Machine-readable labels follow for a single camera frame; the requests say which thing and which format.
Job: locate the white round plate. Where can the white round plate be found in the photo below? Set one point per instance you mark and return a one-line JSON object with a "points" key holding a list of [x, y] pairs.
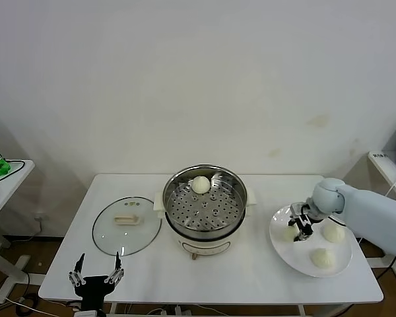
{"points": [[290, 257]]}

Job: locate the white side desk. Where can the white side desk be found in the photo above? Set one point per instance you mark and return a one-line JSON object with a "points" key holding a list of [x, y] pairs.
{"points": [[16, 178], [381, 165]]}

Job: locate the stainless steel steamer basket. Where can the stainless steel steamer basket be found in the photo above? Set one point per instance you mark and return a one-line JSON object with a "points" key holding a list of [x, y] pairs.
{"points": [[204, 211]]}

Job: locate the round glass pot lid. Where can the round glass pot lid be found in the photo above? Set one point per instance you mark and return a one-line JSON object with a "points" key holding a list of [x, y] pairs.
{"points": [[127, 228]]}

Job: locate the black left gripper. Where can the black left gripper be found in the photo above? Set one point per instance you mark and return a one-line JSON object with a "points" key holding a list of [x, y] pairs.
{"points": [[93, 289]]}

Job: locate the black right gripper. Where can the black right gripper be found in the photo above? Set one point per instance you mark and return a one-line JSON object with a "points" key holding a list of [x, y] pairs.
{"points": [[310, 213]]}

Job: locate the white steamed baozi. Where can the white steamed baozi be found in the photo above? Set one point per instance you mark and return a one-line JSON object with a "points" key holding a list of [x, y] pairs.
{"points": [[322, 257], [334, 233], [201, 184], [288, 234]]}

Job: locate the white floor power strip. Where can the white floor power strip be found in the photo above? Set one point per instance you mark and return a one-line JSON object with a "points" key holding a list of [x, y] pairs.
{"points": [[182, 311]]}

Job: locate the white wall socket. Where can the white wall socket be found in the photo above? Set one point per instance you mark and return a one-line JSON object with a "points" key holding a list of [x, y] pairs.
{"points": [[41, 218]]}

